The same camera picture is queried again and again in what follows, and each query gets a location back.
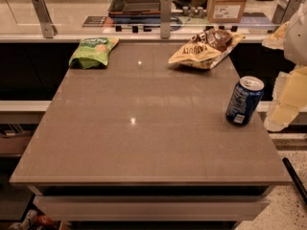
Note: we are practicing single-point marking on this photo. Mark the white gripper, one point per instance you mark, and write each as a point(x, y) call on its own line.
point(297, 38)

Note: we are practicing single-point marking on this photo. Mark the blue pepsi can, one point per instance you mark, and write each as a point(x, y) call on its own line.
point(246, 95)

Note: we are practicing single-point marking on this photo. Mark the yellow brown chip bag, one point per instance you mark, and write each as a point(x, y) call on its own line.
point(207, 49)

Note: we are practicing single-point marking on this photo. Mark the green rice chip bag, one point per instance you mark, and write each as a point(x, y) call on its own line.
point(93, 52)

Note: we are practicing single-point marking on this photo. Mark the cardboard box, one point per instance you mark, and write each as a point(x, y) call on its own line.
point(225, 11)

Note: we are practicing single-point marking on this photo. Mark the black rod on floor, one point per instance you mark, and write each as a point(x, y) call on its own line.
point(298, 183)

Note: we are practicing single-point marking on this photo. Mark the white drawer front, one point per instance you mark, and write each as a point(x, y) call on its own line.
point(151, 208)

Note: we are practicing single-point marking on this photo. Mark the snack packages under table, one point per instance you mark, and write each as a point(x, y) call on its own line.
point(35, 220)

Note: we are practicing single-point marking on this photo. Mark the right metal glass bracket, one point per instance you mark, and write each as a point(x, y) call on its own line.
point(285, 9)

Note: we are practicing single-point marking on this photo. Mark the left metal glass bracket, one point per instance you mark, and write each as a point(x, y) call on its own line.
point(47, 26)

